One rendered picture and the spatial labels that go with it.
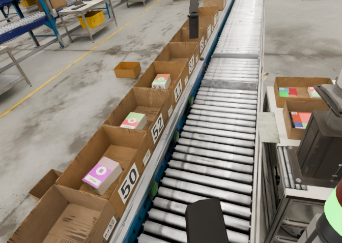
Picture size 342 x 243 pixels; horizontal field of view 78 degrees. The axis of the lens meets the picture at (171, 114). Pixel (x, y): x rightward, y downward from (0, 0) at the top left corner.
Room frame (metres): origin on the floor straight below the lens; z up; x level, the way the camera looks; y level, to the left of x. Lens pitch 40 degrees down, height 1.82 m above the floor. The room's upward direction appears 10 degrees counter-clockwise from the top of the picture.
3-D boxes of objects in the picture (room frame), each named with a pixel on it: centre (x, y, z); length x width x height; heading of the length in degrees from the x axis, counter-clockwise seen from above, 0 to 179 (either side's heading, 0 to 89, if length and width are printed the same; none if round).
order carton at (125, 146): (0.70, 0.35, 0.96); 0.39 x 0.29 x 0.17; 155
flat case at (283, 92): (1.27, -0.92, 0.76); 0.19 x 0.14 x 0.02; 156
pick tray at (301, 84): (1.22, -1.01, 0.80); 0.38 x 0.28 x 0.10; 69
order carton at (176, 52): (1.77, -0.14, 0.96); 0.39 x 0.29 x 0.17; 155
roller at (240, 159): (0.85, -0.22, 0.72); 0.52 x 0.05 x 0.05; 65
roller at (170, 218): (0.44, -0.03, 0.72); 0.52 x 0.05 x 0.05; 65
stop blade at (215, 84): (1.53, -0.53, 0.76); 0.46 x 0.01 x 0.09; 65
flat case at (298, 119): (0.94, -0.84, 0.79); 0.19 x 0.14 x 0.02; 161
